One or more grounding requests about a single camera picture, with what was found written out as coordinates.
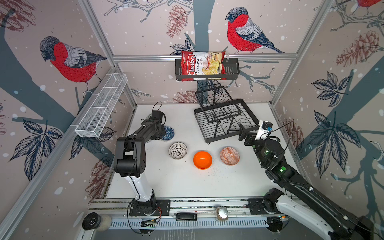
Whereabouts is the dark blue patterned bowl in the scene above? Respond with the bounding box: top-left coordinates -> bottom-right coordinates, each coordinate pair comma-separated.
162,126 -> 175,141

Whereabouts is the white wire wall basket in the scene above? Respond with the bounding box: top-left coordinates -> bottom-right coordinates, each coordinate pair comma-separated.
75,73 -> 128,138

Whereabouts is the orange plastic bowl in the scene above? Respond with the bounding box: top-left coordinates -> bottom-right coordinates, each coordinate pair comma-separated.
193,151 -> 213,170

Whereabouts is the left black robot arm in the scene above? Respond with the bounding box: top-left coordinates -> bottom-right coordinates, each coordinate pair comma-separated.
113,118 -> 166,205

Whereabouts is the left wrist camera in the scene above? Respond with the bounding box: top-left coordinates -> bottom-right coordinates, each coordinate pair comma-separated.
150,110 -> 164,122

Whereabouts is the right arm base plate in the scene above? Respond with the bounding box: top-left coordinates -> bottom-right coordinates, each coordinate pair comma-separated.
248,198 -> 270,215

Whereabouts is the black round knob device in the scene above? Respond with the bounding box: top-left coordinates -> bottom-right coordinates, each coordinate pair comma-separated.
82,212 -> 112,232

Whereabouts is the black wire dish rack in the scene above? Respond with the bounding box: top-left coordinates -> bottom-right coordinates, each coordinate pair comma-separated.
194,84 -> 260,145

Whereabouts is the white brown patterned bowl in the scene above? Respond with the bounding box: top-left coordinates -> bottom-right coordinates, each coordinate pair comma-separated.
169,142 -> 188,160

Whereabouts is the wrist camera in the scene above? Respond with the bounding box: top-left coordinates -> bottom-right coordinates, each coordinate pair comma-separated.
255,121 -> 273,140
150,110 -> 164,122

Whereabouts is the black wall shelf basket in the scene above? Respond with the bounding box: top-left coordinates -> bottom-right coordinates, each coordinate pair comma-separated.
175,59 -> 240,82

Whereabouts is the red white patterned bowl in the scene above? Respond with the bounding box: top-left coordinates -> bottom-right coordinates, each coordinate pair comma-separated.
220,147 -> 240,166

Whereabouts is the small black box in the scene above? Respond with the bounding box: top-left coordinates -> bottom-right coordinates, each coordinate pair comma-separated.
176,212 -> 198,221

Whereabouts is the red cassava chips bag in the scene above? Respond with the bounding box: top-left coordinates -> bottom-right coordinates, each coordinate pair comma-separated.
181,51 -> 226,82

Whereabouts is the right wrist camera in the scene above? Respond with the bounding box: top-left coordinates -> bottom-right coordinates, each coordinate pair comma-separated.
255,121 -> 273,140

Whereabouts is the silver round button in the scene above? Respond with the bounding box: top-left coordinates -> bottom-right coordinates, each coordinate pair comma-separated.
216,207 -> 229,221

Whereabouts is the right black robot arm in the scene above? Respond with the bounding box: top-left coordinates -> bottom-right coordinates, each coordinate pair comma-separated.
239,126 -> 375,240

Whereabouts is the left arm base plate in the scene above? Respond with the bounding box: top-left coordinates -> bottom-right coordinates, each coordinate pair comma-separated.
129,200 -> 171,217

